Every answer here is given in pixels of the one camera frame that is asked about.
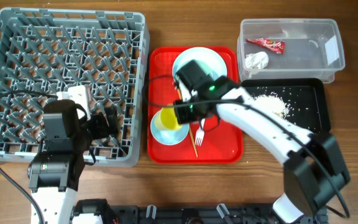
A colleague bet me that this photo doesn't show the wooden chopstick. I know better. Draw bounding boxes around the wooden chopstick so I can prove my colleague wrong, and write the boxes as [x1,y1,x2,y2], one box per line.
[177,88,198,158]

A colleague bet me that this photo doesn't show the yellow plastic cup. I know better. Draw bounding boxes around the yellow plastic cup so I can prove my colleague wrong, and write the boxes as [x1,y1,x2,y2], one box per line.
[155,107,181,131]

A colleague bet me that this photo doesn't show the red snack wrapper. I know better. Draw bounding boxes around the red snack wrapper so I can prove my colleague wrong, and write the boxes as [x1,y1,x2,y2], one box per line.
[246,38,285,54]

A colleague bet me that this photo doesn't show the white napkin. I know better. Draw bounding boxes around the white napkin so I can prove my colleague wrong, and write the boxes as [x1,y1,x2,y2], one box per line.
[245,52,269,69]

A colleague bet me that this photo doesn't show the white plastic fork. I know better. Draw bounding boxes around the white plastic fork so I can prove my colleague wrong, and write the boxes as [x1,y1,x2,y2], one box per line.
[195,119,205,146]

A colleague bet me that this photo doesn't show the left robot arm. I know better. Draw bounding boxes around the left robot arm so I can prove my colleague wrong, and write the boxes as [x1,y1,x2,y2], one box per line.
[28,100,119,223]

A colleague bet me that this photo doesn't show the light blue bowl with cup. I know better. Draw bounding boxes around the light blue bowl with cup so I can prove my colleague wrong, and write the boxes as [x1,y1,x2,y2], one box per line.
[150,110,190,146]

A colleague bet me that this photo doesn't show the grey plastic dishwasher rack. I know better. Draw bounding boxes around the grey plastic dishwasher rack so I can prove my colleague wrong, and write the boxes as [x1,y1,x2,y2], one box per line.
[0,7,150,167]

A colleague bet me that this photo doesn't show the black food waste tray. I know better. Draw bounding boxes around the black food waste tray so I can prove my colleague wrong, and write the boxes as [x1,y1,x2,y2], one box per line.
[241,78,331,133]

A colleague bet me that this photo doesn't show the red plastic serving tray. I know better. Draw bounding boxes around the red plastic serving tray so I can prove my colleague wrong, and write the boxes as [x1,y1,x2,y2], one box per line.
[147,46,243,165]

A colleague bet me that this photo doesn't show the rice and peanut shells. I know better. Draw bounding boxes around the rice and peanut shells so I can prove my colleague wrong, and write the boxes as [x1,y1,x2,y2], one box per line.
[250,88,312,121]

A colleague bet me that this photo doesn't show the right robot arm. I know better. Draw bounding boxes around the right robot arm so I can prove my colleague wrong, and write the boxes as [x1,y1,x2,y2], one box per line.
[173,60,351,223]

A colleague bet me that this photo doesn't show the clear plastic waste bin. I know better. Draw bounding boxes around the clear plastic waste bin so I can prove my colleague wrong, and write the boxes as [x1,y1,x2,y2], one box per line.
[237,18,346,83]

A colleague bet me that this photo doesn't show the light blue round plate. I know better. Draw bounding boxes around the light blue round plate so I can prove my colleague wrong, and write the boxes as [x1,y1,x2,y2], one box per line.
[172,47,227,92]

